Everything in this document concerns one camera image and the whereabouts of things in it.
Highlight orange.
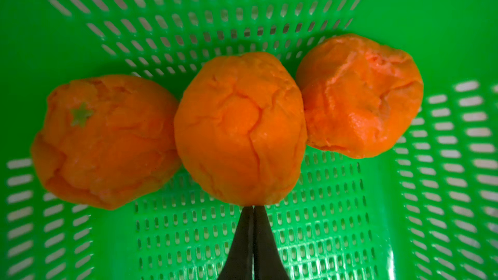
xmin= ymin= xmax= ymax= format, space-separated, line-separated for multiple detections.
xmin=31 ymin=75 xmax=181 ymax=210
xmin=296 ymin=34 xmax=424 ymax=159
xmin=174 ymin=52 xmax=307 ymax=206

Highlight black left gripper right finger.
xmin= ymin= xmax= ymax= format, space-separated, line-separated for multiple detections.
xmin=254 ymin=206 xmax=290 ymax=280

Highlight green plastic basket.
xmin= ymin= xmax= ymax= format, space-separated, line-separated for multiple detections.
xmin=0 ymin=0 xmax=498 ymax=280

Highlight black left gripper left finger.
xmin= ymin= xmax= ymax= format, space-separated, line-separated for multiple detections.
xmin=217 ymin=207 xmax=254 ymax=280

